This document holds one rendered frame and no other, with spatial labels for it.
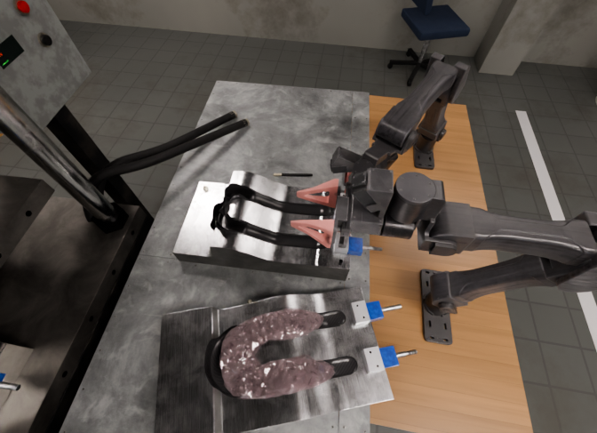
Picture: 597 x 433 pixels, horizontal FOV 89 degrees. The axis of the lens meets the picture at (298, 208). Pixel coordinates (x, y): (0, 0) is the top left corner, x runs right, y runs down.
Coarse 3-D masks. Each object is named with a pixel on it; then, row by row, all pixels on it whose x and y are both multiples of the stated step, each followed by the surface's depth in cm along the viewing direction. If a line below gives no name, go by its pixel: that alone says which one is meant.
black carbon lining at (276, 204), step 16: (240, 192) 90; (256, 192) 90; (224, 208) 84; (272, 208) 90; (288, 208) 92; (304, 208) 91; (320, 208) 91; (224, 224) 89; (240, 224) 84; (272, 240) 85; (288, 240) 86; (304, 240) 86
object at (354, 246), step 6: (336, 240) 82; (348, 240) 82; (354, 240) 83; (360, 240) 83; (336, 246) 80; (348, 246) 82; (354, 246) 82; (360, 246) 82; (366, 246) 83; (336, 252) 82; (342, 252) 82; (348, 252) 82; (354, 252) 82; (360, 252) 81
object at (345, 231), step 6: (348, 186) 53; (348, 192) 52; (348, 204) 50; (348, 210) 50; (348, 216) 49; (348, 222) 48; (342, 228) 48; (348, 228) 48; (342, 234) 48; (348, 234) 48; (342, 240) 52; (342, 246) 52
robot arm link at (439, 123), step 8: (456, 80) 77; (440, 96) 80; (448, 96) 78; (432, 104) 86; (440, 104) 84; (432, 112) 90; (440, 112) 89; (424, 120) 98; (432, 120) 94; (440, 120) 96; (424, 128) 102; (432, 128) 99; (440, 128) 100; (432, 136) 103
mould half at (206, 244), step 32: (224, 192) 97; (288, 192) 94; (192, 224) 91; (256, 224) 85; (288, 224) 88; (192, 256) 86; (224, 256) 83; (256, 256) 81; (288, 256) 83; (320, 256) 82
